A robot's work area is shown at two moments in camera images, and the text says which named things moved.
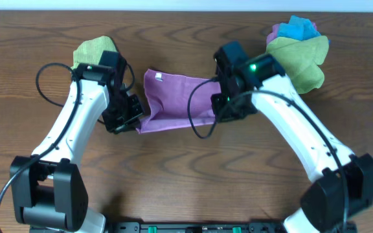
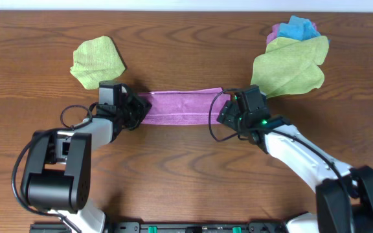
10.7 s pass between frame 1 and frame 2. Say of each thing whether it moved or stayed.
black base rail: stayed
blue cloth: stayed
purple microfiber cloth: moved
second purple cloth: stayed
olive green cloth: stayed
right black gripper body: moved
